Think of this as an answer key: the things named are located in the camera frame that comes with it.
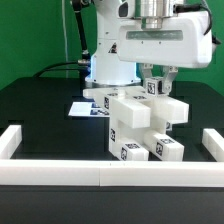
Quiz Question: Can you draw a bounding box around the white marker base sheet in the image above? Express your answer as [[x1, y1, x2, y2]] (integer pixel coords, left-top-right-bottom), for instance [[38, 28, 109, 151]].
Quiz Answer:
[[68, 102, 109, 117]]

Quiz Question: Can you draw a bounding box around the white tagged cube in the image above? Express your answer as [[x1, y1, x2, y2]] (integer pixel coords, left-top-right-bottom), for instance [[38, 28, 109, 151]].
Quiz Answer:
[[145, 77, 165, 96], [166, 122, 173, 131]]

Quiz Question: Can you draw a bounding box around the thin white cable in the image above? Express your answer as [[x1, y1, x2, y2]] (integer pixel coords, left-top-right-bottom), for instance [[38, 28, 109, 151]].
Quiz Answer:
[[61, 0, 70, 78]]

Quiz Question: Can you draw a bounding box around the black thick cable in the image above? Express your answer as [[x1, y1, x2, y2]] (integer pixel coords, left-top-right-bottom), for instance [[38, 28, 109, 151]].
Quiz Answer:
[[32, 60, 91, 78]]

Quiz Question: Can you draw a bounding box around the white chair seat part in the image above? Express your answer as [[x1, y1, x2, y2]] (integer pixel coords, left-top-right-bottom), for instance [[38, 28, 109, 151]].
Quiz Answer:
[[109, 88, 173, 158]]

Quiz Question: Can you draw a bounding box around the white U-shaped fence wall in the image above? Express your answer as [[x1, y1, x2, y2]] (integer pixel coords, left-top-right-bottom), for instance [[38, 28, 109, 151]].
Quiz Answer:
[[0, 125, 224, 187]]

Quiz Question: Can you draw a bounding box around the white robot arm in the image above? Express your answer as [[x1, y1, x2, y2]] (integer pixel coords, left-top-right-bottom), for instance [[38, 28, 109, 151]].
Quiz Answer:
[[86, 0, 213, 94]]

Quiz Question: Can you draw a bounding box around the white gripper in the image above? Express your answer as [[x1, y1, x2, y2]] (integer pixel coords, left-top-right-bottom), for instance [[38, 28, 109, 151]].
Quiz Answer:
[[117, 0, 212, 94]]

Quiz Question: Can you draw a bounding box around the white chair back frame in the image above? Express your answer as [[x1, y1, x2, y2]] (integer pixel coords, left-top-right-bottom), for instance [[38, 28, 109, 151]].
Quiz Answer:
[[83, 86, 189, 128]]

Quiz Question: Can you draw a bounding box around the black cable post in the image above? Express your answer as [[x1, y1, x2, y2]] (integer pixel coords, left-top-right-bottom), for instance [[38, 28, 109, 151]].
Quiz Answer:
[[70, 0, 91, 87]]

